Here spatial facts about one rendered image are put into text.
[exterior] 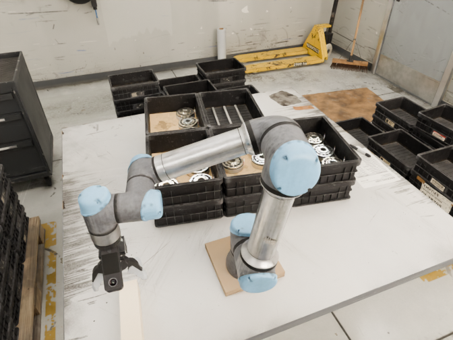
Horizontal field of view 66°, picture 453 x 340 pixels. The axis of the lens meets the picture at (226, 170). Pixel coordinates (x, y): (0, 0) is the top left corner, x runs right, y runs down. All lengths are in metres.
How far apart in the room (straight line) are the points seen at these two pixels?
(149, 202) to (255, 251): 0.34
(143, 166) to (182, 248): 0.56
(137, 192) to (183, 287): 0.54
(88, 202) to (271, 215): 0.45
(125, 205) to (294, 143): 0.42
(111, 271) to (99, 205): 0.20
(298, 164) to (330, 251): 0.73
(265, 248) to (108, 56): 4.01
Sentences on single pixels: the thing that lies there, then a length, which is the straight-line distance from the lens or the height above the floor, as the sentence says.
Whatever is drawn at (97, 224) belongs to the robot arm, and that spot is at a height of 1.19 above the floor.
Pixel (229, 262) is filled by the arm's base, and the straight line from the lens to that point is 1.29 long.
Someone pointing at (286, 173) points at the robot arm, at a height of 1.32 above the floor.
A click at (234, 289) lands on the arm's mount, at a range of 1.28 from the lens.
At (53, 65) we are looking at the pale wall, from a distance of 4.76.
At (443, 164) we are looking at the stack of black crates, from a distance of 2.54.
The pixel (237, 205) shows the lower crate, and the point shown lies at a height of 0.77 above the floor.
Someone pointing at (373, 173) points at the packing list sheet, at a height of 0.70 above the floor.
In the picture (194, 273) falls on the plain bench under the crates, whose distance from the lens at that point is 1.36.
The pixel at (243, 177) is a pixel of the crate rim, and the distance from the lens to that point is 1.38.
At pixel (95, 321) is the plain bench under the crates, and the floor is 0.70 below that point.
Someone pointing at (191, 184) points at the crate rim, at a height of 0.93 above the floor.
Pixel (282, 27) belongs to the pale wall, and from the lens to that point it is 5.35.
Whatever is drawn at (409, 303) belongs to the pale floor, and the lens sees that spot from 2.33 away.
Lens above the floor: 1.80
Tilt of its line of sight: 38 degrees down
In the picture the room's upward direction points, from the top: straight up
